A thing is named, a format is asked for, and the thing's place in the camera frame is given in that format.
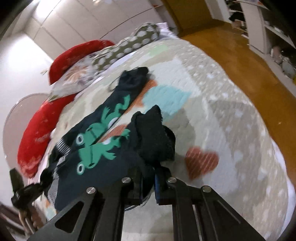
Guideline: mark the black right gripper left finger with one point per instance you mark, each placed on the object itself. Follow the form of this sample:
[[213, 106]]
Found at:
[[92, 216]]

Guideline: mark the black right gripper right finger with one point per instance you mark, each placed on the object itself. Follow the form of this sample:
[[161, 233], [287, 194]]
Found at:
[[200, 213]]

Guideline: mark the dark frog print pants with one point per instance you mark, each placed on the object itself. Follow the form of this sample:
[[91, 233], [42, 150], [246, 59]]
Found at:
[[85, 157]]

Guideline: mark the left hand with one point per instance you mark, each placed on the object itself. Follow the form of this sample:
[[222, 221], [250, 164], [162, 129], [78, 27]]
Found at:
[[30, 219]]

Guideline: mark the red pillow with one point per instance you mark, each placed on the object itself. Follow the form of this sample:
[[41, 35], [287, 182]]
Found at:
[[67, 59], [36, 136]]

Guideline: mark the heart pattern bedspread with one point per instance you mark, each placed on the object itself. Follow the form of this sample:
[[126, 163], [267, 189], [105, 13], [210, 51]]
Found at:
[[221, 139]]

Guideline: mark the round beige headboard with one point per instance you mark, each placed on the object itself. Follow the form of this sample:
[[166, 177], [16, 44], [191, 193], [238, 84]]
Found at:
[[16, 123]]

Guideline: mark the grey floral pillow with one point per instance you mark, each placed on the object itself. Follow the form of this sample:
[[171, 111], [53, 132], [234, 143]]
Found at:
[[82, 74]]

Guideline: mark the white wardrobe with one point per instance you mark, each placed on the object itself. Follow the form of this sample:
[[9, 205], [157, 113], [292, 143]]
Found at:
[[56, 26]]

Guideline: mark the white shelf tv unit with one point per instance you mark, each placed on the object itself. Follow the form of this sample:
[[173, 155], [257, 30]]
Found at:
[[266, 36]]

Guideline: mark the olive polka dot pillow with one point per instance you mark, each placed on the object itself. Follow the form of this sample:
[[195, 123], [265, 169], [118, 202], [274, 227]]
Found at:
[[143, 35]]

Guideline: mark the wooden door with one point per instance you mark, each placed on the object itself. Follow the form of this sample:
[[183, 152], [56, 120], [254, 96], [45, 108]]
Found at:
[[188, 14]]

